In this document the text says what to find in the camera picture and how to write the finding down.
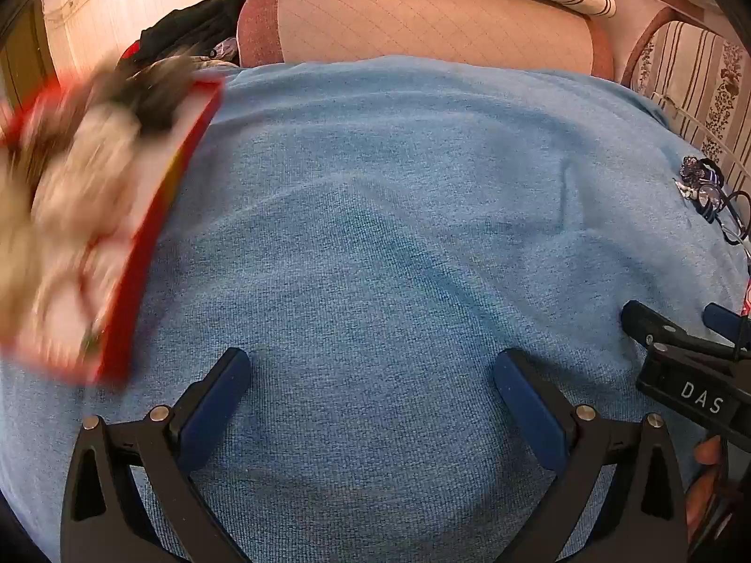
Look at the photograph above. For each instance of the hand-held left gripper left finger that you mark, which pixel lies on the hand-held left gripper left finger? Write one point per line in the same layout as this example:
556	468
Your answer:
214	407

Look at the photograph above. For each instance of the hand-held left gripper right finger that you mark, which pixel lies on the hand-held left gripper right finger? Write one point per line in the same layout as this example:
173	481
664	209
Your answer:
528	410

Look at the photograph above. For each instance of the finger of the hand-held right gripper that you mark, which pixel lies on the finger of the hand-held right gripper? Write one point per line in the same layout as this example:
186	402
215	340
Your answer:
724	319
642	325

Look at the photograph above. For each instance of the red cardboard tray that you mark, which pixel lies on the red cardboard tray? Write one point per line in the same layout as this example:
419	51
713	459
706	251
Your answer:
126	281

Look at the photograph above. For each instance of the person's right hand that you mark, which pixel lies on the person's right hand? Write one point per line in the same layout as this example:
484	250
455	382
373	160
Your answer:
704	469

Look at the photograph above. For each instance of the blue blanket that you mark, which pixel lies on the blue blanket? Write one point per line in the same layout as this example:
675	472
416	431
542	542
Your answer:
375	234

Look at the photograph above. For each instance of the cream dotted scrunchie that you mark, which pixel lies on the cream dotted scrunchie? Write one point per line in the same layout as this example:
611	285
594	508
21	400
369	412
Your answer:
82	182

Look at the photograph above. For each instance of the pink quilted cushion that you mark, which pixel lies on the pink quilted cushion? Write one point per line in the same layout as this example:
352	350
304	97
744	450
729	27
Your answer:
422	26

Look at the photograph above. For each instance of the pile of dark clothes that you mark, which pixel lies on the pile of dark clothes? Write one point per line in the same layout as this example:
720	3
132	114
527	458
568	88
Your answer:
182	26

